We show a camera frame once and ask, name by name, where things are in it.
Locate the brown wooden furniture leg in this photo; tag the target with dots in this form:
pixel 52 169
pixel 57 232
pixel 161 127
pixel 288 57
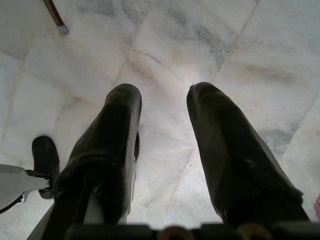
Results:
pixel 57 17

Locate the silver robot leg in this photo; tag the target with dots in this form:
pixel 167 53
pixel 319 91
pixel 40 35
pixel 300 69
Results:
pixel 17 186

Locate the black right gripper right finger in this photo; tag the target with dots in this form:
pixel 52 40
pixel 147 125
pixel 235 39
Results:
pixel 225 160

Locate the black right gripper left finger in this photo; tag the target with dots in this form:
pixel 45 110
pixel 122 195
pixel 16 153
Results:
pixel 105 155

